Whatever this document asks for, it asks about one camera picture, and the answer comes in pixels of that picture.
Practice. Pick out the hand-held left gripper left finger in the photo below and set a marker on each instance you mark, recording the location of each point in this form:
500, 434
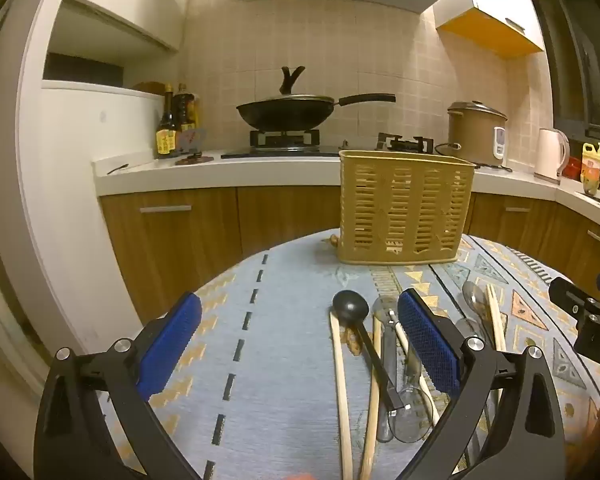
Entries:
172, 345

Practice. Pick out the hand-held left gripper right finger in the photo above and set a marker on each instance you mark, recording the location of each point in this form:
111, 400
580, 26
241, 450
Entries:
430, 345

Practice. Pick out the clear plastic spoon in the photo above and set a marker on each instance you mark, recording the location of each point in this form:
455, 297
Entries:
475, 297
387, 340
415, 420

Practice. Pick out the black plastic spoon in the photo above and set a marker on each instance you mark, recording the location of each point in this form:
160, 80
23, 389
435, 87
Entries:
350, 305

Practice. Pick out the yellow plastic utensil basket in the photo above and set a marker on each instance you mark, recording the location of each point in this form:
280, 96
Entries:
405, 205

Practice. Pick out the wooden cabinet door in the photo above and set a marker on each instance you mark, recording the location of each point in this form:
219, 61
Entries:
580, 250
290, 215
170, 255
510, 225

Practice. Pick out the blue patterned tablecloth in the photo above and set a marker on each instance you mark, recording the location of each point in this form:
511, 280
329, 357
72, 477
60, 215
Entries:
275, 320

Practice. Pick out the red container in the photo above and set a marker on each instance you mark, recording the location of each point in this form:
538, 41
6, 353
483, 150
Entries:
572, 167

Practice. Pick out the yellow detergent bottle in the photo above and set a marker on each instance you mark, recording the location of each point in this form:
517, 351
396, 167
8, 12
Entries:
591, 160

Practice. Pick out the white electric kettle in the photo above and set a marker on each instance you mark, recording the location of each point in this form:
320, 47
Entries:
550, 157

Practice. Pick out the dark small spoon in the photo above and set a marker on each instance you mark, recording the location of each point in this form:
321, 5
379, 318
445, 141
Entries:
117, 168

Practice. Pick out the brown round coaster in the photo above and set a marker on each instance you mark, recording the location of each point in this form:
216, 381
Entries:
194, 158

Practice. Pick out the brown rice cooker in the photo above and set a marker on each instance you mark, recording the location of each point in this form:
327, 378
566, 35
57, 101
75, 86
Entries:
472, 135

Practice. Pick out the dark soy sauce bottle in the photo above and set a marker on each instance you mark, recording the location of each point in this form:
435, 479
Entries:
166, 135

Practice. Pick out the dark window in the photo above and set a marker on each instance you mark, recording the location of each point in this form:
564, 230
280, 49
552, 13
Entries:
580, 70

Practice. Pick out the black gas stove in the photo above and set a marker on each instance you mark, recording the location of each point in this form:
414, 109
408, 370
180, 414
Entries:
300, 147

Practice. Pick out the large dark sauce bottle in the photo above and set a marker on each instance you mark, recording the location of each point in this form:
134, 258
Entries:
185, 110

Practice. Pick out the black wok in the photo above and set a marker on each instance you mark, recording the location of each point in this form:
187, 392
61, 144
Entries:
285, 115

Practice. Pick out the wok lid with black knob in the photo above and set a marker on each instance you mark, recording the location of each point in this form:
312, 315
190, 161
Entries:
291, 87

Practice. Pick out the wall cabinet with yellow underside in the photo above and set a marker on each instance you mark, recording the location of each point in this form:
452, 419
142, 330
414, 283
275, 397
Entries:
490, 20

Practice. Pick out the white wall cabinet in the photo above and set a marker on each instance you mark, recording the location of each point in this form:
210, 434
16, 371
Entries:
120, 5

